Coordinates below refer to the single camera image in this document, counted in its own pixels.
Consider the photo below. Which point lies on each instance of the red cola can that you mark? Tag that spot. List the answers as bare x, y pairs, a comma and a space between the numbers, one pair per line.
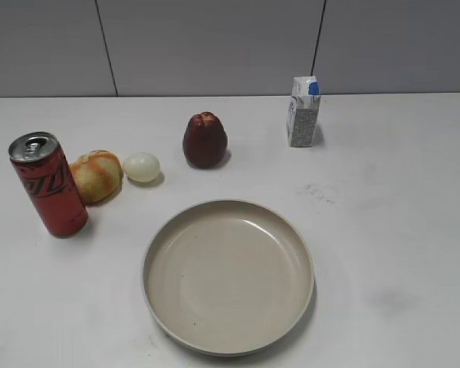
43, 170

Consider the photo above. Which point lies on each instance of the beige round plate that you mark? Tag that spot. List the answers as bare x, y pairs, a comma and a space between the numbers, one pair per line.
227, 277

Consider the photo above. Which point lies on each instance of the dark red wax apple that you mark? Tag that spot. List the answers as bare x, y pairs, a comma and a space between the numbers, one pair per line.
205, 141

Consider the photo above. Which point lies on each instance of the white egg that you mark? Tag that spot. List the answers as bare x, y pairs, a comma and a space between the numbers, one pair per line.
141, 167

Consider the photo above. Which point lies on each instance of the small white milk carton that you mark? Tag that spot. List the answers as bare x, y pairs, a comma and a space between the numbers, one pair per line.
303, 112

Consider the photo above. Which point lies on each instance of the striped bread roll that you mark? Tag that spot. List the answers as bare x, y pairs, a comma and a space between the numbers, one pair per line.
97, 175

